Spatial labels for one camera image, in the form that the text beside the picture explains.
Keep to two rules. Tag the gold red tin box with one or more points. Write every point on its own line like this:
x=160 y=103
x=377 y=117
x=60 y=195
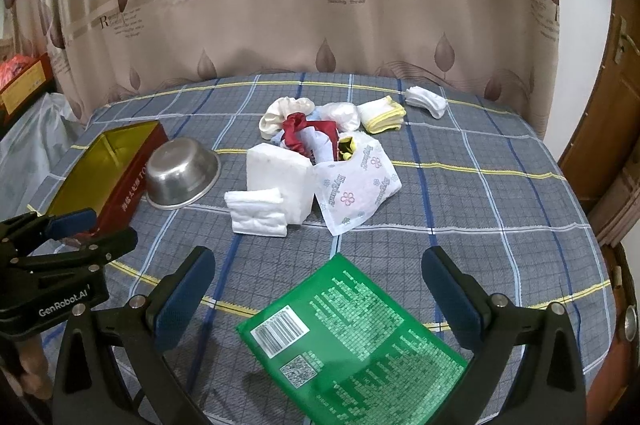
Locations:
x=109 y=178

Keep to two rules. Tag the white towel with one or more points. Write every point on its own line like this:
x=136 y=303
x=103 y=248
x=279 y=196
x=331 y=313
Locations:
x=257 y=212

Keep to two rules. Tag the green printed packet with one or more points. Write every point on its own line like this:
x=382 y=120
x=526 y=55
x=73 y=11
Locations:
x=346 y=353

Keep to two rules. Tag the white socks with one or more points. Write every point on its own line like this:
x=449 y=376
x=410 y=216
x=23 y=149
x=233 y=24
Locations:
x=419 y=97

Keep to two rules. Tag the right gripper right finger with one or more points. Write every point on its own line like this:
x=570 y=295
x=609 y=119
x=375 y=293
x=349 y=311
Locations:
x=549 y=386

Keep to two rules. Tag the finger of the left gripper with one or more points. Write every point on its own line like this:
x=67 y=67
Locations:
x=85 y=249
x=70 y=222

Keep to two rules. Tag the yellow edged white cloth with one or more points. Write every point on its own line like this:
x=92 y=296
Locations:
x=380 y=115

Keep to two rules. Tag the orange red cardboard box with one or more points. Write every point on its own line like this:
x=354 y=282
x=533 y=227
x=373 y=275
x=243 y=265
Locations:
x=25 y=89

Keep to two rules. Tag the red white satin cloth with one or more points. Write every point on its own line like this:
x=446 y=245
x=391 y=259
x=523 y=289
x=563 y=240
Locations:
x=316 y=140

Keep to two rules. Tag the stainless steel bowl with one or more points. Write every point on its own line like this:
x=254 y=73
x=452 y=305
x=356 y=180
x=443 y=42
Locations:
x=179 y=173

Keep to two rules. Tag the person left hand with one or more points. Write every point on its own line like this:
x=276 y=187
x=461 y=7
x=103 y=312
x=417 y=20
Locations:
x=35 y=379

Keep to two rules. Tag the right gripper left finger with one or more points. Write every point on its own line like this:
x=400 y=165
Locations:
x=111 y=367

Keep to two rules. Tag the cream scrunchie cloth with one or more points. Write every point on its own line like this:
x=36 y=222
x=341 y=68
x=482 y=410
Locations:
x=281 y=108

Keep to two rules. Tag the plaid grey bed sheet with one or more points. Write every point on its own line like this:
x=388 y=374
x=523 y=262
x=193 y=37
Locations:
x=478 y=182

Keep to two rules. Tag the white floral plastic bag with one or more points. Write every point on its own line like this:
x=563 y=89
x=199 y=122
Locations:
x=350 y=192

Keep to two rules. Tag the brown wooden door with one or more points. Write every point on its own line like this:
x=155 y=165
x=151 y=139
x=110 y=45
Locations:
x=601 y=162

